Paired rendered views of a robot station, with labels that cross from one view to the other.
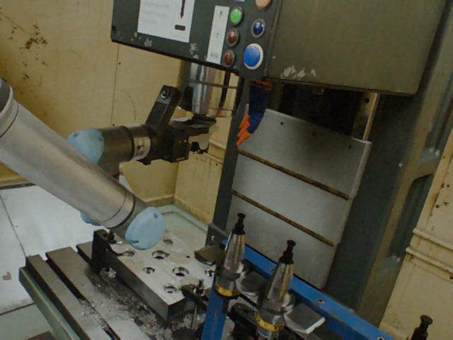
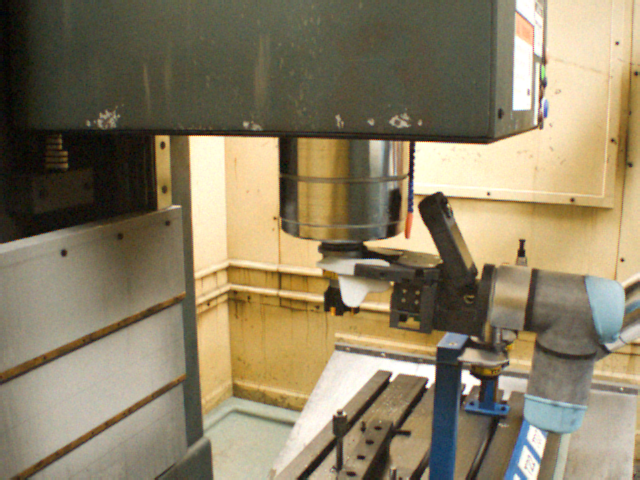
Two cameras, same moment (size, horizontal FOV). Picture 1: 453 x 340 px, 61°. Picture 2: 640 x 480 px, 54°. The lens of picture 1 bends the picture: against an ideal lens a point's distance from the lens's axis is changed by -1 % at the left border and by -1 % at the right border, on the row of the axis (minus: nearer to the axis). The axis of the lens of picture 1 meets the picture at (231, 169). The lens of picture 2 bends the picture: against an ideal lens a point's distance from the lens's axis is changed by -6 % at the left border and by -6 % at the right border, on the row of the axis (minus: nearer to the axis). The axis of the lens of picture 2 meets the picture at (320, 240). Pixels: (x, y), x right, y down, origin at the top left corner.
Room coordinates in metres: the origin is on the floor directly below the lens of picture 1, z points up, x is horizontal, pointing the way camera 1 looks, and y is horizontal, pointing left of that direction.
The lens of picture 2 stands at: (1.20, 0.86, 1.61)
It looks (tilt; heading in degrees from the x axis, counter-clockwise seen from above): 12 degrees down; 254
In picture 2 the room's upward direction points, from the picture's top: straight up
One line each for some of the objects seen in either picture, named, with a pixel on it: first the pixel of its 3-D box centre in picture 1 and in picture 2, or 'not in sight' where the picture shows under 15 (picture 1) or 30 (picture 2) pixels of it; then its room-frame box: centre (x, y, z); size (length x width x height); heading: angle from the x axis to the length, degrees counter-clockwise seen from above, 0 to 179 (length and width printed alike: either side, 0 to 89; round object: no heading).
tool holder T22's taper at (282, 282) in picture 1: (282, 278); not in sight; (0.58, -0.12, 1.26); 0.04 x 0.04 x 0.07
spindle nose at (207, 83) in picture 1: (209, 85); (342, 181); (0.95, 0.09, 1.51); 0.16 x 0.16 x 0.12
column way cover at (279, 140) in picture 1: (285, 193); (96, 378); (1.29, -0.20, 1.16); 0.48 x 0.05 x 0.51; 49
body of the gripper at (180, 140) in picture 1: (162, 140); (441, 292); (0.85, 0.16, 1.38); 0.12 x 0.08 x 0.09; 144
